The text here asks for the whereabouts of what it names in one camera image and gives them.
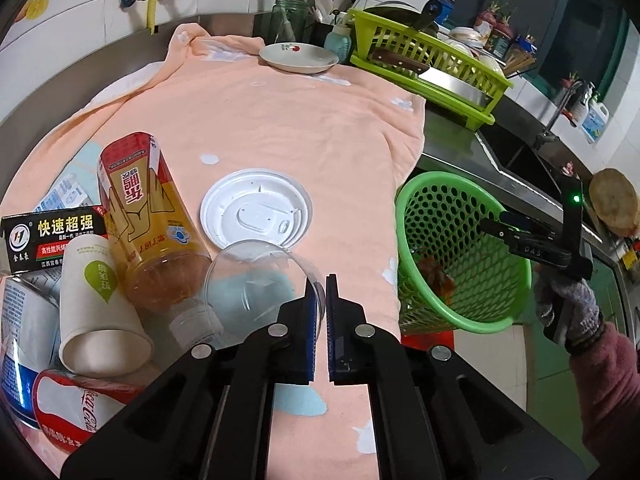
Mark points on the steel sink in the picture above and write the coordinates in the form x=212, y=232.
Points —
x=525, y=155

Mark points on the white paper cup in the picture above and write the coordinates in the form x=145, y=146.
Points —
x=100, y=320

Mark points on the red plastic stool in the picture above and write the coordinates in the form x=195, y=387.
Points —
x=430, y=334

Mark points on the clear plastic cup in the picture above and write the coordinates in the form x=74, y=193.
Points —
x=260, y=285

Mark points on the white blue detergent bottle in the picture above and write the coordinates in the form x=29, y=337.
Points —
x=595, y=117

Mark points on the teal soap bottle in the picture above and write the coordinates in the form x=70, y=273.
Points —
x=339, y=40

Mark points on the person's right hand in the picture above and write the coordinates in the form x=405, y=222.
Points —
x=580, y=302

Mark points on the metal faucet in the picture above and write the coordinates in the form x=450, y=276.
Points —
x=560, y=110

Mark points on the green plastic mesh basket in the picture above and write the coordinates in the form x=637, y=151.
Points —
x=450, y=200

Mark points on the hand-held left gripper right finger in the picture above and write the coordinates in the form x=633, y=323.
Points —
x=336, y=332

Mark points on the white blue milk carton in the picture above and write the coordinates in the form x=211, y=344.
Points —
x=62, y=191

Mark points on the yellow tea bottle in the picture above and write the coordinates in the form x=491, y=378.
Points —
x=145, y=220

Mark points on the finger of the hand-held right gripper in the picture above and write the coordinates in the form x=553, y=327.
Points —
x=525, y=225
x=500, y=232

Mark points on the bundle of chopsticks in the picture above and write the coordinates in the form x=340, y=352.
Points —
x=520, y=62

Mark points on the green glass jar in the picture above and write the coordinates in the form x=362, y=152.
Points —
x=292, y=22

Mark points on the blue drink can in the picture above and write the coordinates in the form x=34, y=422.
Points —
x=20, y=350

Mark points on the person's right forearm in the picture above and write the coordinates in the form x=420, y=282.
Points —
x=607, y=400

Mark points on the round wooden cutting board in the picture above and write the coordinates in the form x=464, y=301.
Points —
x=612, y=200

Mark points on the orange wrapper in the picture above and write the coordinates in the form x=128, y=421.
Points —
x=436, y=276

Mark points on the white bowl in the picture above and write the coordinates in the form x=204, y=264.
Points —
x=465, y=35

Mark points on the blue lidded jar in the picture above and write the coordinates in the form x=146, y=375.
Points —
x=445, y=5

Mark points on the fruit wall sticker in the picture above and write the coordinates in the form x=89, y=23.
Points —
x=30, y=7

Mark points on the red soda can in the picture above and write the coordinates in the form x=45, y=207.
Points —
x=75, y=405

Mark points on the red lidded jar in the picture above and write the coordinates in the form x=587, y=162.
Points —
x=492, y=25

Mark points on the white plate with red print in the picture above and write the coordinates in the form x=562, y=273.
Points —
x=298, y=56

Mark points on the black pan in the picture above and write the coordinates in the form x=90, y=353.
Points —
x=395, y=10

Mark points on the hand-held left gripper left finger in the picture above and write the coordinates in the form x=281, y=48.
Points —
x=314, y=332

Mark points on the black glue box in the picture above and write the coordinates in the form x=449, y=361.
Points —
x=52, y=240

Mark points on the green plastic dish rack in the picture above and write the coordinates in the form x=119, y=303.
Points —
x=400, y=40

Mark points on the white plastic lid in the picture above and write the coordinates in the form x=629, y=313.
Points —
x=257, y=210

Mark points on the peach towel with blue print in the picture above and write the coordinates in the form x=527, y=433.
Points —
x=300, y=125

